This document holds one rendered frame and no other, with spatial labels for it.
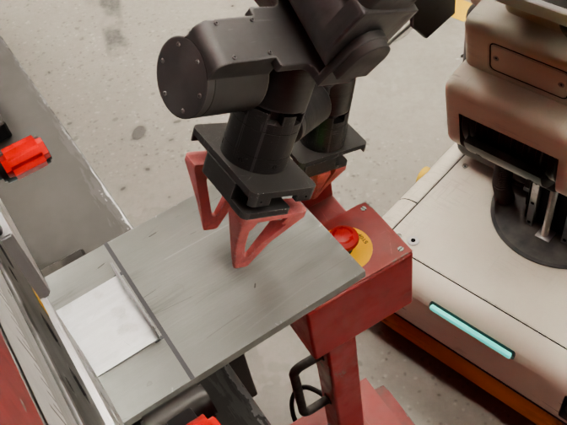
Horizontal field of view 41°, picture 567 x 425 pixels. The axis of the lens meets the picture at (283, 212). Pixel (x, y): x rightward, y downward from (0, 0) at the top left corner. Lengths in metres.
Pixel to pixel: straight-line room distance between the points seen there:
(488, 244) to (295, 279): 0.96
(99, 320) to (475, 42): 0.68
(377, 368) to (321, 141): 0.91
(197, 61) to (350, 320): 0.56
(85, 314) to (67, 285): 0.04
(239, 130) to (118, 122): 1.83
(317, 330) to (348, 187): 1.14
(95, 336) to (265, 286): 0.15
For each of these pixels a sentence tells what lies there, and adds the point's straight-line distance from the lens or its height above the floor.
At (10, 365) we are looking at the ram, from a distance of 0.19.
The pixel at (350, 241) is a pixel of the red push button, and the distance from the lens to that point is 0.94.
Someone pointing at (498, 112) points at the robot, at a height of 0.79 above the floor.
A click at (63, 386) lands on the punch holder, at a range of 0.27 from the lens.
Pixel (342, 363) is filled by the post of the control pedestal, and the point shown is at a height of 0.46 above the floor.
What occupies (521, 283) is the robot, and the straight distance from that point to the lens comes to 1.56.
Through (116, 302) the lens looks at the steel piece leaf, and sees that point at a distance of 0.71.
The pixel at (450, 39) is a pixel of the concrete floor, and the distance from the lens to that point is 2.53.
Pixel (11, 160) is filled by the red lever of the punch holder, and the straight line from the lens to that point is 0.39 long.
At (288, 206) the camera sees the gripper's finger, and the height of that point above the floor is 1.09.
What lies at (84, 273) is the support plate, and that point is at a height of 1.00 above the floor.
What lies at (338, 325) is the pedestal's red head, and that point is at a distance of 0.99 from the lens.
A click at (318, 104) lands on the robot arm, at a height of 0.98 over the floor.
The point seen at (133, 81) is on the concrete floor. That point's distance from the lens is 2.56.
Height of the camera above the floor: 1.56
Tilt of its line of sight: 50 degrees down
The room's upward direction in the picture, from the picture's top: 11 degrees counter-clockwise
